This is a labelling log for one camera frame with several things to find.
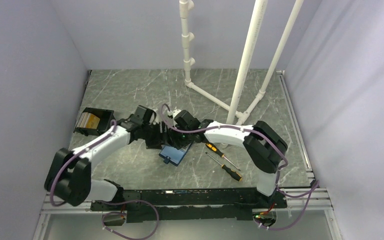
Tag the upper yellow black screwdriver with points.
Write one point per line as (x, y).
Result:
(217, 151)

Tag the aluminium extrusion rail frame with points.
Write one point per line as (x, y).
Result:
(299, 201)

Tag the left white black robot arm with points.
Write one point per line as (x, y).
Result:
(69, 179)

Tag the yellow black screwdriver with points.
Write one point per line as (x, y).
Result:
(233, 174)
(217, 151)

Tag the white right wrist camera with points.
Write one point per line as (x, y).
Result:
(173, 113)

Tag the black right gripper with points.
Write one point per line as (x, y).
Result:
(177, 142)

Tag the dark blue card holder wallet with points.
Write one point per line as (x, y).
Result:
(171, 155)

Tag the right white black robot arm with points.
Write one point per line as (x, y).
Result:
(264, 146)

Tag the lower yellow black screwdriver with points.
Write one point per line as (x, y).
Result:
(233, 174)

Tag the black card storage box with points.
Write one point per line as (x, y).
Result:
(94, 121)

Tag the white PVC pipe frame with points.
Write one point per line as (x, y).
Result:
(258, 13)

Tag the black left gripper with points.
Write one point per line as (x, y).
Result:
(159, 139)

